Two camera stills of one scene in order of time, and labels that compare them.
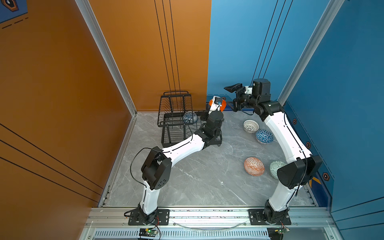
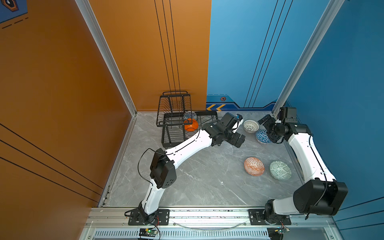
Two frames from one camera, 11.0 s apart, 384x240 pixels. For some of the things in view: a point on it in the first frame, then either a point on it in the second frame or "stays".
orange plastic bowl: (222, 106) to (192, 126)
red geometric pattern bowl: (254, 166) stays
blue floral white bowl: (190, 118) stays
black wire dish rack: (176, 118) stays
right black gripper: (236, 106) to (267, 124)
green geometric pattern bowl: (273, 167) stays
